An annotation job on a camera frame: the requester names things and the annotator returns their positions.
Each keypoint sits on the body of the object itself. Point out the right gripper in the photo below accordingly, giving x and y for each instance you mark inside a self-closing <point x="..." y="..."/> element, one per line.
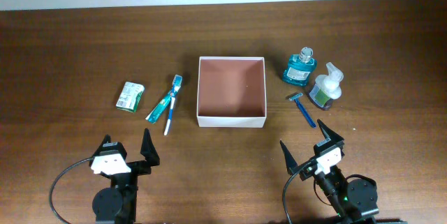
<point x="307" y="168"/>

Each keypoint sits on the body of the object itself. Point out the clear pump soap bottle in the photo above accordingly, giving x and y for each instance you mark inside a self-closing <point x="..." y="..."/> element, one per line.
<point x="327" y="88"/>

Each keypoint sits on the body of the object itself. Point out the green toothpaste tube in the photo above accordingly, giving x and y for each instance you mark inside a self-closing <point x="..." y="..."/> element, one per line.
<point x="154" y="115"/>

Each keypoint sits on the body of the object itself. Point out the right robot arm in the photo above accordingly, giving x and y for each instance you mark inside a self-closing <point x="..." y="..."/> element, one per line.
<point x="354" y="198"/>

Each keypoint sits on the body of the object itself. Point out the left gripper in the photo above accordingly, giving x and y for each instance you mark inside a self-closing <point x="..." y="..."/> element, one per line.
<point x="149" y="154"/>

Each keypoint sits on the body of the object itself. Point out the blue white toothbrush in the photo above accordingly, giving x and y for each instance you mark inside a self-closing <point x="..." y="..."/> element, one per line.
<point x="177" y="82"/>

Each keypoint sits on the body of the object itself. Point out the white cardboard box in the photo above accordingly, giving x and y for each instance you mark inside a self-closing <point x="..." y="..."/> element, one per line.
<point x="231" y="92"/>

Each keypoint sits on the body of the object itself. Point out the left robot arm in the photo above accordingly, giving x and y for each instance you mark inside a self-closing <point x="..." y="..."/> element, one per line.
<point x="117" y="203"/>

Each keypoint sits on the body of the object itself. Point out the green white soap packet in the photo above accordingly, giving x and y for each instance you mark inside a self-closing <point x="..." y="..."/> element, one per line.
<point x="130" y="97"/>

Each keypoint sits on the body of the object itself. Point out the blue disposable razor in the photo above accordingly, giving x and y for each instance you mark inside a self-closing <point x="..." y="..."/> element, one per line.
<point x="296" y="99"/>

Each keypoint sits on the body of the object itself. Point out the blue mouthwash bottle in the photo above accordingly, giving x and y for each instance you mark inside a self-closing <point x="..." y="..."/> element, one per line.
<point x="299" y="68"/>

